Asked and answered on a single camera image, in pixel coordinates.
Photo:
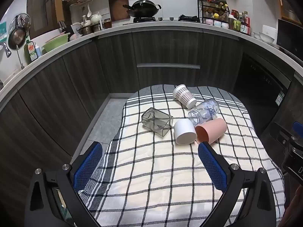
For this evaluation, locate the amber glass jar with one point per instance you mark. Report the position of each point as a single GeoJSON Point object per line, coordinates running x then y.
{"type": "Point", "coordinates": [107, 23]}

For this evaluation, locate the dark wooden cutting board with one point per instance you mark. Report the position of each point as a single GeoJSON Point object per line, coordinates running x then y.
{"type": "Point", "coordinates": [116, 7]}

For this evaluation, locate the black wok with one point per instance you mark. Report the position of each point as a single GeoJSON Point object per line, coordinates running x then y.
{"type": "Point", "coordinates": [144, 7]}

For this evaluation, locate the white dotted paper cup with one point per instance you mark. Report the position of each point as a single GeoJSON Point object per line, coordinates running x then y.
{"type": "Point", "coordinates": [184, 96]}

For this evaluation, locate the hanging frying pan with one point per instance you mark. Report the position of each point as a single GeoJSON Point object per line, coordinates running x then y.
{"type": "Point", "coordinates": [16, 38]}

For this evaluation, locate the chrome kitchen faucet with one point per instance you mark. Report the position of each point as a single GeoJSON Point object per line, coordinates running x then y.
{"type": "Point", "coordinates": [6, 49]}

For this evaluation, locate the grey square glass cup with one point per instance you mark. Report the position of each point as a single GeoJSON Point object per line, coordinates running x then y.
{"type": "Point", "coordinates": [156, 122]}

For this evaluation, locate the green plastic basin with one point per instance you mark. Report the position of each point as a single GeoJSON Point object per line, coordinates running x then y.
{"type": "Point", "coordinates": [55, 43]}

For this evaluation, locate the pink plastic cup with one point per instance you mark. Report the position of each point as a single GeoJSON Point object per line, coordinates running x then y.
{"type": "Point", "coordinates": [211, 130]}

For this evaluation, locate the clear printed glass cup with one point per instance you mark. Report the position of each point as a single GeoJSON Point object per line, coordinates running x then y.
{"type": "Point", "coordinates": [204, 111]}

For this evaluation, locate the person's right forearm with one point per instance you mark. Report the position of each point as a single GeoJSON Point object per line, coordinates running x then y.
{"type": "Point", "coordinates": [294, 203]}

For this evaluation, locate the small white bowl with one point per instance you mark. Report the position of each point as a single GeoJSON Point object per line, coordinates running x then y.
{"type": "Point", "coordinates": [257, 35]}

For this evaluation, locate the black built-in dishwasher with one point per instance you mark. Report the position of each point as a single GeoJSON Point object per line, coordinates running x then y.
{"type": "Point", "coordinates": [260, 85]}

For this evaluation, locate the red labelled sauce bottle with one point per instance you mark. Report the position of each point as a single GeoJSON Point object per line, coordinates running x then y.
{"type": "Point", "coordinates": [245, 26]}

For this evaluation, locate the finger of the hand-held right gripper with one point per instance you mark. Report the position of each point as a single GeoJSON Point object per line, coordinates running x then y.
{"type": "Point", "coordinates": [297, 128]}

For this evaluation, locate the white hanging ladle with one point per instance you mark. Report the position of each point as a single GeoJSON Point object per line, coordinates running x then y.
{"type": "Point", "coordinates": [89, 11]}

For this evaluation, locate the black microwave oven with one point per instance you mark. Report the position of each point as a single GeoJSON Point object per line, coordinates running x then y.
{"type": "Point", "coordinates": [288, 36]}

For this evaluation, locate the hanging round metal strainer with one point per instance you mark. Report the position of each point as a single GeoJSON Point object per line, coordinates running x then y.
{"type": "Point", "coordinates": [24, 20]}

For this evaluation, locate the steel cooking pot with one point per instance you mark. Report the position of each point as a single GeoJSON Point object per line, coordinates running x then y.
{"type": "Point", "coordinates": [85, 30]}

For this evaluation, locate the plain white cup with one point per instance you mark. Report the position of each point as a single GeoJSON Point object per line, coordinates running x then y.
{"type": "Point", "coordinates": [185, 131]}

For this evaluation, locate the black white checked tablecloth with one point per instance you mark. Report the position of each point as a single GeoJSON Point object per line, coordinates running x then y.
{"type": "Point", "coordinates": [151, 170]}

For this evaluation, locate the white teapot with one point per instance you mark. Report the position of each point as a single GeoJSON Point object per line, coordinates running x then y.
{"type": "Point", "coordinates": [96, 18]}

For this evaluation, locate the large white bowl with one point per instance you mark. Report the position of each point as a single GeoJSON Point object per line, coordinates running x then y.
{"type": "Point", "coordinates": [267, 37]}

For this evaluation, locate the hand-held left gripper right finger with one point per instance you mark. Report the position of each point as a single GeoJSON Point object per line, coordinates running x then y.
{"type": "Point", "coordinates": [212, 167]}

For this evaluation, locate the green dish soap bottle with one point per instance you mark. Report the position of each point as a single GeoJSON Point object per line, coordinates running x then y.
{"type": "Point", "coordinates": [30, 49]}

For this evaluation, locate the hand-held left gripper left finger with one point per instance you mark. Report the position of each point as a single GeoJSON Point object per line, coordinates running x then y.
{"type": "Point", "coordinates": [88, 167]}

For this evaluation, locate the black gas stove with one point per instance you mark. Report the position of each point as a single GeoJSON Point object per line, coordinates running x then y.
{"type": "Point", "coordinates": [163, 19]}

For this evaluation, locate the pink bowl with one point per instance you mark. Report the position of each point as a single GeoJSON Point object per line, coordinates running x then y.
{"type": "Point", "coordinates": [73, 37]}

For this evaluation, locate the black knife block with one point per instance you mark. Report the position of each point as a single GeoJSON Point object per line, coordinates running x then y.
{"type": "Point", "coordinates": [63, 27]}

